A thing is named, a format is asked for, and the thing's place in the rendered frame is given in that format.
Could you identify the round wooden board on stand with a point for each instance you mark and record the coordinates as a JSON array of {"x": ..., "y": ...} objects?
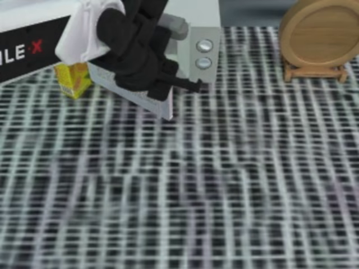
[{"x": 322, "y": 33}]

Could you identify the yellow juice carton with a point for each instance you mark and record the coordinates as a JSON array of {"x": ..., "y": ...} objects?
[{"x": 71, "y": 79}]

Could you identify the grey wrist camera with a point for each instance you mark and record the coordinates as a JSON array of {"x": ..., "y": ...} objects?
[{"x": 176, "y": 25}]

